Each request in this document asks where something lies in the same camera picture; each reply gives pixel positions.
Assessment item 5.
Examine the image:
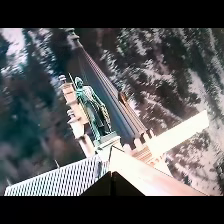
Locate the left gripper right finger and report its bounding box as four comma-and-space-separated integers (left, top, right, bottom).
111, 170, 146, 197

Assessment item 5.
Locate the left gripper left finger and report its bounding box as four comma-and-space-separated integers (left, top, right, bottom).
81, 170, 113, 197

